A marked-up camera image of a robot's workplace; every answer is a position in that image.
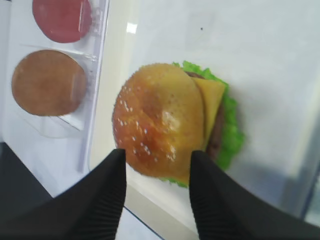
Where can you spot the red tomato slice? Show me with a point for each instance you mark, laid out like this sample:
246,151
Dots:
63,21

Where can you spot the green lettuce under burger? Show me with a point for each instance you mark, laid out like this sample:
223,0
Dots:
232,136

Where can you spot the left clear acrylic rack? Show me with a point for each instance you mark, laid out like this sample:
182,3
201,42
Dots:
55,149

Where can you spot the orange cheese slice on burger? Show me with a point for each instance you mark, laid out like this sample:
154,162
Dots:
212,92

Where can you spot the brown patty in burger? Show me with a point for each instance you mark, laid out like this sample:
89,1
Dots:
215,140

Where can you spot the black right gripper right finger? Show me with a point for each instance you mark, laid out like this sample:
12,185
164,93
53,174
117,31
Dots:
224,210

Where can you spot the orange-brown bun bottom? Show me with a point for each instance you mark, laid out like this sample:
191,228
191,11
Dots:
48,83

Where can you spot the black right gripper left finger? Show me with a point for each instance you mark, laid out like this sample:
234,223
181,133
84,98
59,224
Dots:
89,210

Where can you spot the white paper tray liner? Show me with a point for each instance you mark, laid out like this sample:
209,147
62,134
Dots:
268,51

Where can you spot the sesame bun top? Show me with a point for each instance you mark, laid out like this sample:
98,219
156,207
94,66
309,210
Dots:
158,118

